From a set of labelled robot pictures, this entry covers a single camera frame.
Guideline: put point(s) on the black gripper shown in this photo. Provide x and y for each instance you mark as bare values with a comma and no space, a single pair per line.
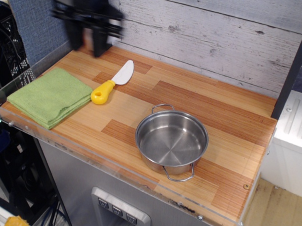
98,15

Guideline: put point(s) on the small steel pot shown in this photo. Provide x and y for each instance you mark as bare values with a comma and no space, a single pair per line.
171,142

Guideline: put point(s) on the white orange toy sushi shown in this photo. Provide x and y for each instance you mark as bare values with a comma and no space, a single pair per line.
88,39

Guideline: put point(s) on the green folded cloth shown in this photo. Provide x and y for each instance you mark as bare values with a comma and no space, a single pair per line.
51,97

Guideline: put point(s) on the steel cabinet with dispenser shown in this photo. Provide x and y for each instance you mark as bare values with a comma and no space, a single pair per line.
76,178

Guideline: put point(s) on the yellow object bottom left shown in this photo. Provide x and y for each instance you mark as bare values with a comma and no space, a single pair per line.
16,221

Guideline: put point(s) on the white metal side unit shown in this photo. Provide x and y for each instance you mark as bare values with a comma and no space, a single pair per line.
282,164

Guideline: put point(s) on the dark left frame post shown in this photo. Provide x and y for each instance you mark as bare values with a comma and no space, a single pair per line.
100,46

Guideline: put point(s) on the dark frame post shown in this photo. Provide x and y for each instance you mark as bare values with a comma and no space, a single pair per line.
100,46
288,84

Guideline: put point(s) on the yellow handled toy knife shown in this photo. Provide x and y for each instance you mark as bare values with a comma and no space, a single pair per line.
101,94

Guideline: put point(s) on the black crate with cables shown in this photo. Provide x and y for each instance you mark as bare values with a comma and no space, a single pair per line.
13,59

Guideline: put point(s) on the dark right frame post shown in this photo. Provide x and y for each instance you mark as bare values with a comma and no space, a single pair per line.
288,84

